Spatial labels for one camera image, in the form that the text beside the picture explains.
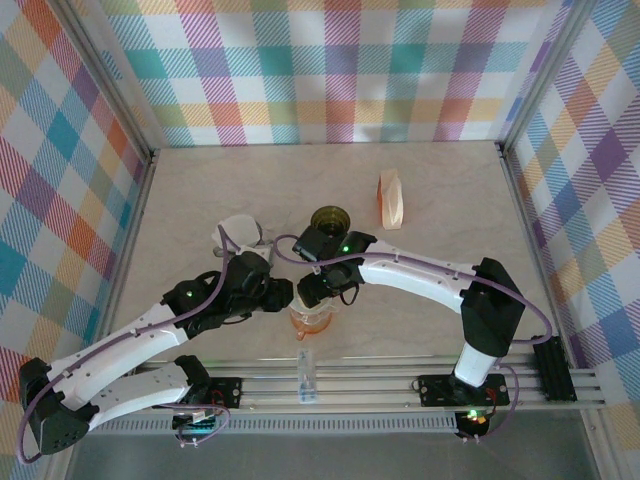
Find orange coffee server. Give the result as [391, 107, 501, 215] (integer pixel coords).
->
[288, 299, 335, 342]

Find white paper coffee filter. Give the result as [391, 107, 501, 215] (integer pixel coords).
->
[219, 213, 262, 249]

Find dark green coffee dripper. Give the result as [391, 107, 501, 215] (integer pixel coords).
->
[309, 204, 351, 237]

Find orange white coffee filter box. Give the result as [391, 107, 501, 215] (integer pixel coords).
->
[375, 169, 405, 231]

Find white paper filters stack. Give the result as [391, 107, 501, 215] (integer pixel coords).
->
[380, 170, 403, 224]

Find clear plastic block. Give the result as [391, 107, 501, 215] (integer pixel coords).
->
[297, 348, 319, 404]

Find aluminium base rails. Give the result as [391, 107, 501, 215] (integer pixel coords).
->
[64, 357, 606, 415]

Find small control circuit board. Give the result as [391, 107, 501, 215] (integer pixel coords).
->
[454, 409, 489, 441]
[172, 412, 221, 446]

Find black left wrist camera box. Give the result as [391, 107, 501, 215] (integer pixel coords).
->
[263, 277, 296, 315]

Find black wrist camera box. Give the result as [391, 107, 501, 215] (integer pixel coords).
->
[263, 277, 296, 315]
[292, 224, 337, 262]

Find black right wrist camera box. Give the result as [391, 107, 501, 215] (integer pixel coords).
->
[292, 224, 337, 262]

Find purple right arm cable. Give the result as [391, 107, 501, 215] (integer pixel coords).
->
[272, 233, 554, 444]

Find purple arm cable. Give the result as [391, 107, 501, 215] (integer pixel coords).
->
[272, 233, 554, 444]
[17, 223, 261, 464]

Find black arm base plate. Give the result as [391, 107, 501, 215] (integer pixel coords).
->
[151, 377, 244, 410]
[417, 372, 511, 409]

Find aluminium side rail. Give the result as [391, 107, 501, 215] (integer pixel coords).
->
[99, 148, 160, 374]
[497, 142, 609, 406]

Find aluminium back rail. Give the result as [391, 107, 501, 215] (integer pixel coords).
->
[152, 140, 504, 151]

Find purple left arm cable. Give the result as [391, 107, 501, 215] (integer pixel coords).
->
[17, 223, 261, 464]

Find grey slotted cable duct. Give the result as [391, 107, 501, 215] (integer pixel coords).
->
[78, 417, 460, 435]

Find black ribbed bracket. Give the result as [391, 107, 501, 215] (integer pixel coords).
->
[532, 335, 577, 403]

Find aluminium corner post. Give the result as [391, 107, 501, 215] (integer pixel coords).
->
[497, 0, 601, 151]
[49, 0, 157, 169]

